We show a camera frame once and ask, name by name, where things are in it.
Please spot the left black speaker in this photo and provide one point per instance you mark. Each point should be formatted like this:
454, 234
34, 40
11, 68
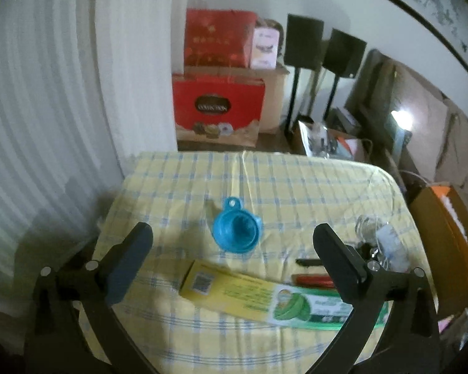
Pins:
302, 41

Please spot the brown sofa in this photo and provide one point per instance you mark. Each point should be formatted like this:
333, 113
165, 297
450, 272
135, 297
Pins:
369, 104

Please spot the blue collapsible funnel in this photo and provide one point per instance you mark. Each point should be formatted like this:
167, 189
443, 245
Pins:
235, 229

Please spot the brown cardboard box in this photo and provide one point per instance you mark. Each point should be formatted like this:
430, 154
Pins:
274, 80

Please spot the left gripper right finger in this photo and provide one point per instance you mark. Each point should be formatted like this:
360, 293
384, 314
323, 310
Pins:
348, 271

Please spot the middle brown sofa cushion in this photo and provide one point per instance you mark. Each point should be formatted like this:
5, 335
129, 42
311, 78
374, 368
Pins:
453, 162

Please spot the yellow blue plaid bedsheet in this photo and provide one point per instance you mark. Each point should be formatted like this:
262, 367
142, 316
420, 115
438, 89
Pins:
180, 194

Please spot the right black speaker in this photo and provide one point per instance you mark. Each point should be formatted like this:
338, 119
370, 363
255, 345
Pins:
344, 54

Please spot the orange lined cardboard box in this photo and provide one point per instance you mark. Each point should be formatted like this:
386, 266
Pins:
441, 217

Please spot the red pen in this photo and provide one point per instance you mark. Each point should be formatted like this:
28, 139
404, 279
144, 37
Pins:
321, 281

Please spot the open box of clutter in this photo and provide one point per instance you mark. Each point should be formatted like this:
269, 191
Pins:
315, 139

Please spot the clear plastic bag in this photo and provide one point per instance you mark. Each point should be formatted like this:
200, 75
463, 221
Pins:
378, 241

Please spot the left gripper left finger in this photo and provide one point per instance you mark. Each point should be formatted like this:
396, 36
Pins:
111, 280

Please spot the black speaker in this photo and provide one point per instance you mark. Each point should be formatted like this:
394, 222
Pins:
344, 54
302, 41

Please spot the red chocolate collection box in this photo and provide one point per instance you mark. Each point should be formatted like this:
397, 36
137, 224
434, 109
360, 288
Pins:
217, 109

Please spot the left brown sofa cushion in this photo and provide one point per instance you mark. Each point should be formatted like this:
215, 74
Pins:
421, 107

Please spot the black pen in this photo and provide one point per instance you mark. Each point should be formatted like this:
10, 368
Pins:
311, 262

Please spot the brown sofa cushion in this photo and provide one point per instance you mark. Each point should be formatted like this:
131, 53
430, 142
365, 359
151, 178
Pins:
421, 107
453, 162

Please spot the yellow green long box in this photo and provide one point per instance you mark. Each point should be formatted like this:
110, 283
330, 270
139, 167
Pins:
219, 289

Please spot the white curtain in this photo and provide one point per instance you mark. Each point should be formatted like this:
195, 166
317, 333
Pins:
85, 88

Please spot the pink white small box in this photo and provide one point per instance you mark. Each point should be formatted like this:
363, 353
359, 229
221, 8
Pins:
264, 48

